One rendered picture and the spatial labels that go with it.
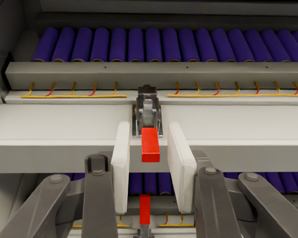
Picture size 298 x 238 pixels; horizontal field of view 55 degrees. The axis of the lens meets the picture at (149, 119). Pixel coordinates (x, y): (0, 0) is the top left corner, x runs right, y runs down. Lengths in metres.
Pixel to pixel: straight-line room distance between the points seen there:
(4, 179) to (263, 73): 0.30
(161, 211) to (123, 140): 0.25
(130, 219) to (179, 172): 0.27
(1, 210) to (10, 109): 0.12
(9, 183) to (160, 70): 0.22
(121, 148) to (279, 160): 0.18
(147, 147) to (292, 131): 0.15
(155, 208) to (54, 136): 0.19
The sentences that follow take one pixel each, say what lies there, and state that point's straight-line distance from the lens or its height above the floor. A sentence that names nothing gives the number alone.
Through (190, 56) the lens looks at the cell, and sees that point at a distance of 0.32.
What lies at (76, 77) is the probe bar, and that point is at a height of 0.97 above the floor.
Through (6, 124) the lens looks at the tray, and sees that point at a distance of 0.29.
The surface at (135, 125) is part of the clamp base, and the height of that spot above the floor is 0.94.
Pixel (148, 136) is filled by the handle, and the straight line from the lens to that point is 0.21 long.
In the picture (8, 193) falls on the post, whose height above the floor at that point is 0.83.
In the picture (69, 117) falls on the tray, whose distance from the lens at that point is 0.28.
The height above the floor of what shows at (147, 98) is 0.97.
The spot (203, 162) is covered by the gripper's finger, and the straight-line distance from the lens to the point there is 0.16.
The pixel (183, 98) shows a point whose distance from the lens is 0.29.
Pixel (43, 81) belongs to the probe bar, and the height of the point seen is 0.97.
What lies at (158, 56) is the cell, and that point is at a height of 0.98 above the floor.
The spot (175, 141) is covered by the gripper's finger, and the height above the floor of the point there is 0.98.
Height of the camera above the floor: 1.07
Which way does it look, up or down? 29 degrees down
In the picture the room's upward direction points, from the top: 1 degrees clockwise
